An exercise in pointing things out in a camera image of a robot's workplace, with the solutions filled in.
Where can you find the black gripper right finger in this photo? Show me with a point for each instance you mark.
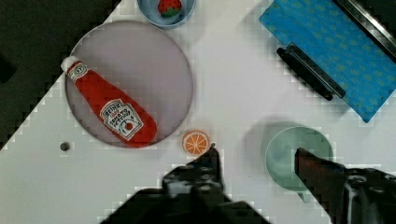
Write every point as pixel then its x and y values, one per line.
pixel 348 195

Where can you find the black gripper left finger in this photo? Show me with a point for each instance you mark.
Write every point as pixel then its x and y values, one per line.
pixel 196 187

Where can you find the blue oven door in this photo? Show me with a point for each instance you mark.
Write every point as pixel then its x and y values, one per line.
pixel 338 46

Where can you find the black toaster oven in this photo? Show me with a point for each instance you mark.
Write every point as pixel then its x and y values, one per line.
pixel 377 18

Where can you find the orange slice toy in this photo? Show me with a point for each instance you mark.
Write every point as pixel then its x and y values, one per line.
pixel 195 142

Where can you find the green mug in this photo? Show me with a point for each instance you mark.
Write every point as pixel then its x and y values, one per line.
pixel 279 156

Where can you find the plush ketchup bottle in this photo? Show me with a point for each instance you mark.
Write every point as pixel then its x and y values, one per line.
pixel 117 111

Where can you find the grey round plate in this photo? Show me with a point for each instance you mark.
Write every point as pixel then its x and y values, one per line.
pixel 147 64

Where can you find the plush strawberry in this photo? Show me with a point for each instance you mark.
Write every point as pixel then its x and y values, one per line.
pixel 169 8

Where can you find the blue bowl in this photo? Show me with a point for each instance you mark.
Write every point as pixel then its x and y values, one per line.
pixel 151 13

